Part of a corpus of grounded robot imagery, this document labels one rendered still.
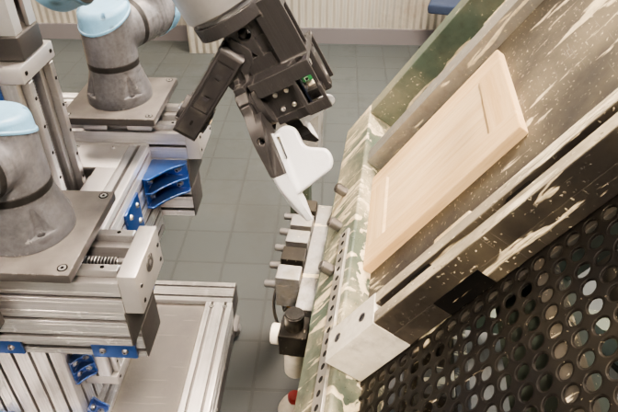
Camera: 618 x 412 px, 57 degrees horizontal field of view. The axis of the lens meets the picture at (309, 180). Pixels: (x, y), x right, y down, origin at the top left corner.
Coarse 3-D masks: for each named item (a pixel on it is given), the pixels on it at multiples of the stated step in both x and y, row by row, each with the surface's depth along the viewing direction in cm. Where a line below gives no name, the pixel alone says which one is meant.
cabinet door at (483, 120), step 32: (480, 96) 108; (512, 96) 97; (448, 128) 113; (480, 128) 101; (512, 128) 90; (416, 160) 119; (448, 160) 105; (480, 160) 93; (384, 192) 123; (416, 192) 110; (448, 192) 97; (384, 224) 114; (416, 224) 102; (384, 256) 108
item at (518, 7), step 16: (512, 0) 115; (528, 0) 112; (496, 16) 118; (512, 16) 114; (528, 16) 114; (480, 32) 120; (496, 32) 117; (464, 48) 124; (480, 48) 119; (496, 48) 118; (448, 64) 127; (464, 64) 122; (480, 64) 121; (448, 80) 124; (464, 80) 124; (432, 96) 127; (448, 96) 126; (416, 112) 130; (432, 112) 129; (400, 128) 133; (416, 128) 132; (384, 144) 136; (400, 144) 135; (368, 160) 139; (384, 160) 138
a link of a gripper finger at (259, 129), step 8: (248, 104) 52; (248, 112) 52; (256, 112) 53; (248, 120) 52; (256, 120) 52; (264, 120) 53; (248, 128) 52; (256, 128) 52; (264, 128) 52; (272, 128) 54; (256, 136) 52; (264, 136) 52; (256, 144) 52; (264, 144) 52; (272, 144) 53; (264, 152) 52; (272, 152) 53; (264, 160) 53; (272, 160) 53; (280, 160) 53; (272, 168) 53; (280, 168) 53; (272, 176) 53
